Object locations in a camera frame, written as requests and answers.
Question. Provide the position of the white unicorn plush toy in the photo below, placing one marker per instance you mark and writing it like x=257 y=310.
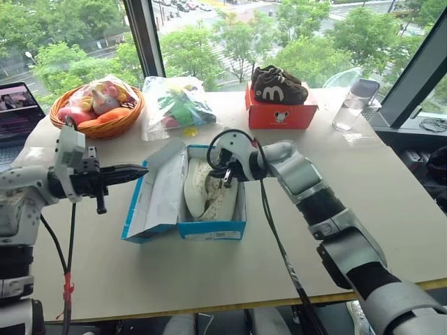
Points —
x=103 y=99

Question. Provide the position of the red shoebox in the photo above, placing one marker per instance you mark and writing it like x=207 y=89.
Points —
x=279 y=115

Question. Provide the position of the white knit shoe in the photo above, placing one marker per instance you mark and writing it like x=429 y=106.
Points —
x=196 y=188
x=220 y=204

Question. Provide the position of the dark slanted window frame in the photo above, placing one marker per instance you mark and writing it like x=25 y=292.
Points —
x=415 y=80

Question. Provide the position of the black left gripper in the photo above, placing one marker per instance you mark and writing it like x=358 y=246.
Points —
x=87 y=178

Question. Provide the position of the brown shoe with white stripes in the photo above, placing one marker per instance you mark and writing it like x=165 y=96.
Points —
x=279 y=73

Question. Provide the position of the orange wicker basket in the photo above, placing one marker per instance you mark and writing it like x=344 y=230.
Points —
x=104 y=130

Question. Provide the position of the white tissue paper sheet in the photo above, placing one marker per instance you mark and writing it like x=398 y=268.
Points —
x=164 y=195

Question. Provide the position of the pink plush toy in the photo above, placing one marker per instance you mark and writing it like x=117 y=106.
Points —
x=70 y=114

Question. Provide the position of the dark window frame post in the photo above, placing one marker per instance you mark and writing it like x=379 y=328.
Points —
x=143 y=38

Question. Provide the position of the brown shoe with white logo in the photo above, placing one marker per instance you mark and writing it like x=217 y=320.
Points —
x=279 y=93

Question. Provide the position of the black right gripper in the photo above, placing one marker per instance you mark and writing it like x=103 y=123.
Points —
x=230 y=164

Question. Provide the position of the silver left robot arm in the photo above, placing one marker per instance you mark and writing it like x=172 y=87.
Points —
x=21 y=195

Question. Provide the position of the blue shoebox with lid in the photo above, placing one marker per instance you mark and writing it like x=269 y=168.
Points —
x=209 y=232

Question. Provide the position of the grey rounded shape under table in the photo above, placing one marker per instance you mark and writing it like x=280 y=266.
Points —
x=179 y=324
x=270 y=321

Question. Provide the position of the clear bag of colourful toys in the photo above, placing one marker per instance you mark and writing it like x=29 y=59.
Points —
x=178 y=108

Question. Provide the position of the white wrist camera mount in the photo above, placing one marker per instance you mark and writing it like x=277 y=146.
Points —
x=70 y=146
x=237 y=143

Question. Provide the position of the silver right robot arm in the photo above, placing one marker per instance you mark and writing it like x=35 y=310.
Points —
x=335 y=223

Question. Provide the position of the open laptop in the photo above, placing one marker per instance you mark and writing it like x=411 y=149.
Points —
x=17 y=118

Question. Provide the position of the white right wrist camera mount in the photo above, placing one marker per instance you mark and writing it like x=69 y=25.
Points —
x=237 y=143

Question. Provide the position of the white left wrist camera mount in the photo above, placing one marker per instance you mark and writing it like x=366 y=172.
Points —
x=70 y=146

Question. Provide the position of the orange plush toy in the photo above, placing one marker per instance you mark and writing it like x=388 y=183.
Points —
x=108 y=117

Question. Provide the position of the clear water bottle grey lid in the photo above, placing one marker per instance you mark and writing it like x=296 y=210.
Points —
x=351 y=104

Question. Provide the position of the small yellow disc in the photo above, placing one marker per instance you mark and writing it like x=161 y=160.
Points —
x=190 y=131

